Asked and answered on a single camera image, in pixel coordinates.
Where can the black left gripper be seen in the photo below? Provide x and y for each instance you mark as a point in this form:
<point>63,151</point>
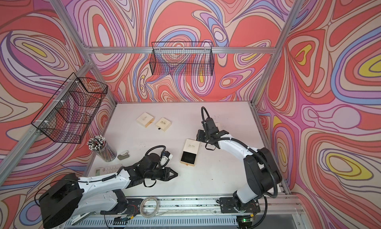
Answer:
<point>166,177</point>

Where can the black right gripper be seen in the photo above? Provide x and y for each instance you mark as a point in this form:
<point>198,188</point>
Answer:
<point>199,135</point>

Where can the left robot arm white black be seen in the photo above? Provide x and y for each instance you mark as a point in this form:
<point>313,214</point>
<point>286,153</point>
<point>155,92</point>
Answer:
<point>74,196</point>

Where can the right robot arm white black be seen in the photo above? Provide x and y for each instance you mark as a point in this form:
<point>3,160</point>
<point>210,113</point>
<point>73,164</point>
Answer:
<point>261,170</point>

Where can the small cream jewelry box middle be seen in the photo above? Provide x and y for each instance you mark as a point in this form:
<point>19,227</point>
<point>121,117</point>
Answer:
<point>163,124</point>

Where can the white desk calculator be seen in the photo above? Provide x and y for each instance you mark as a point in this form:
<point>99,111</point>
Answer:
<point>107,169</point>

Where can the clear cup of pens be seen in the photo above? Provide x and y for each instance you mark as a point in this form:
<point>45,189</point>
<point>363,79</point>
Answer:
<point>100,146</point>

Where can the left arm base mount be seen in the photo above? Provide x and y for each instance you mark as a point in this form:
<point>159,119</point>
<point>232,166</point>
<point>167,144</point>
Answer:
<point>125,210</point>

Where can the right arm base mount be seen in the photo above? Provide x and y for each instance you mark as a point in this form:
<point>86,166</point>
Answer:
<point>246,211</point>

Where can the black wire basket back wall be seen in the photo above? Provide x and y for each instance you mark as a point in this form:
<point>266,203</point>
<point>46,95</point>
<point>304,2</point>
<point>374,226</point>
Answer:
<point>182,58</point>

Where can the black wire basket wall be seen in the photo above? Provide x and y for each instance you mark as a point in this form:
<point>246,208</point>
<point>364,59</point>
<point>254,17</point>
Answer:
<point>182,58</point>
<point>70,111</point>

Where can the black wire basket left wall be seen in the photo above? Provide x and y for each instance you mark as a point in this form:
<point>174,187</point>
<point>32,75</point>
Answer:
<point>70,111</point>

